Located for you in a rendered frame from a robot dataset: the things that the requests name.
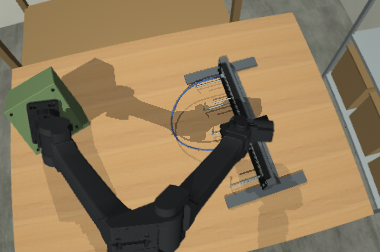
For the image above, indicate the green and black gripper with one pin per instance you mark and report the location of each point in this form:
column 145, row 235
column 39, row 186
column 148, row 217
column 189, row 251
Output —
column 223, row 128

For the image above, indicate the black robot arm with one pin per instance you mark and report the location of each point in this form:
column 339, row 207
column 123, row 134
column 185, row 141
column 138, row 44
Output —
column 159, row 226

